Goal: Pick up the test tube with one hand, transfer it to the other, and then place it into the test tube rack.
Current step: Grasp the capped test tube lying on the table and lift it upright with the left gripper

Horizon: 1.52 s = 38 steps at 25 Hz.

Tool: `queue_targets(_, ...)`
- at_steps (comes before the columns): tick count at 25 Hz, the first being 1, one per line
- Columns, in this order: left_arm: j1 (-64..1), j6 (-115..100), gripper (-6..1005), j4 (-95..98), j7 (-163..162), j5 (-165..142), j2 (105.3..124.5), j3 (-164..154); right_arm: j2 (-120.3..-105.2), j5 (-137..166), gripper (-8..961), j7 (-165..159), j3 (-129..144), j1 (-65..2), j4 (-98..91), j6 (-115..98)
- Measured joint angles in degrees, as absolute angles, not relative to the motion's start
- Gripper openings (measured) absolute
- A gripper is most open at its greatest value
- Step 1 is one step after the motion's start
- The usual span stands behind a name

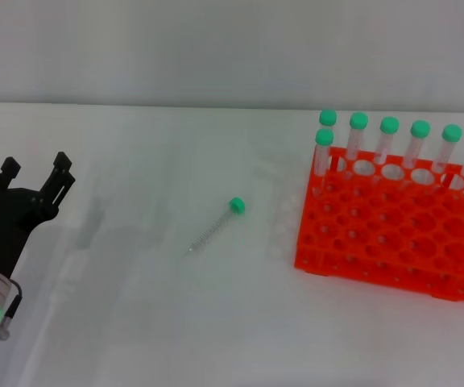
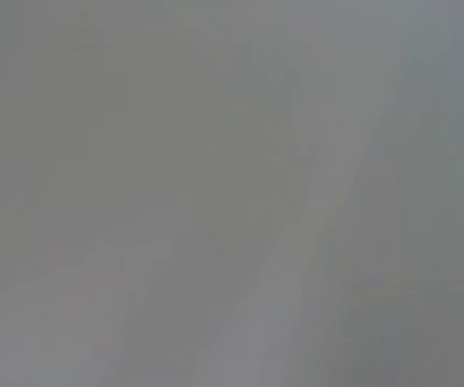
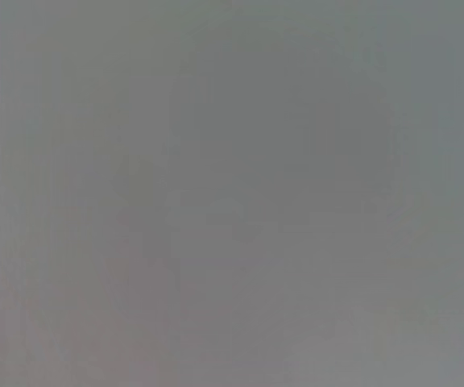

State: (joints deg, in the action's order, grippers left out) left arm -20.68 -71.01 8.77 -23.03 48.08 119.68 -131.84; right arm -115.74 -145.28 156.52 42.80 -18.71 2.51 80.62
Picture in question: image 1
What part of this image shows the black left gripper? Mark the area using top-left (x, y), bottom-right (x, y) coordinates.
top-left (0, 152), bottom-right (77, 280)

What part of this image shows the orange plastic test tube rack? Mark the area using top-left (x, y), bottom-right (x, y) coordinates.
top-left (294, 145), bottom-right (464, 302)

